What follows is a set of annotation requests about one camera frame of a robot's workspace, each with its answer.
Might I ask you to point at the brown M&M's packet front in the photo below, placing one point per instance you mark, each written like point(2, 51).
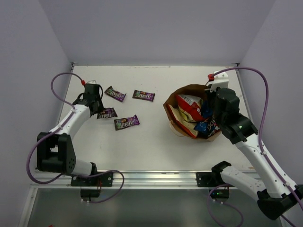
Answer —
point(107, 113)

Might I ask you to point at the brown paper bag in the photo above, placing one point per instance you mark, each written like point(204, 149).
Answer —
point(194, 90)

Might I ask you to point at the blue snack packet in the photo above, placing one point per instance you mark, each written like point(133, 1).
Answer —
point(207, 127)

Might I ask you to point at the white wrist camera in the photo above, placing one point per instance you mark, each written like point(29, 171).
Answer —
point(217, 81)
point(93, 82)

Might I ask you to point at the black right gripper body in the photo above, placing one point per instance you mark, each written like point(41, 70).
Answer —
point(211, 98)

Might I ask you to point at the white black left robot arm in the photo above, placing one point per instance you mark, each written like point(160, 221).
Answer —
point(55, 151)

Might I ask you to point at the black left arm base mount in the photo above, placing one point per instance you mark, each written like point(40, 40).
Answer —
point(90, 188)

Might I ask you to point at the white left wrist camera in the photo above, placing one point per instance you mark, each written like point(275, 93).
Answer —
point(93, 82)

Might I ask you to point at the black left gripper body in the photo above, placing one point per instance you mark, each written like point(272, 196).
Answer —
point(98, 108)

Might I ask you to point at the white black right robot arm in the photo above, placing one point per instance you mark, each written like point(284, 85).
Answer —
point(275, 192)

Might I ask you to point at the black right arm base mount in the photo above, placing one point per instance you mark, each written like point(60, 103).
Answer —
point(213, 179)

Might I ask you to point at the aluminium front rail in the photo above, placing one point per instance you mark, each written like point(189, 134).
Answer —
point(132, 180)

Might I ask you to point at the red snack bag with barcode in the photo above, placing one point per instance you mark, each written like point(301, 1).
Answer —
point(190, 107)

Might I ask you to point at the brown m&m's packet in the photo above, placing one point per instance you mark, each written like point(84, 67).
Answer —
point(107, 113)
point(110, 91)
point(141, 95)
point(124, 123)

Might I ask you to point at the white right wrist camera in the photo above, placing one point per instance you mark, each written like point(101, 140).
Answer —
point(217, 81)

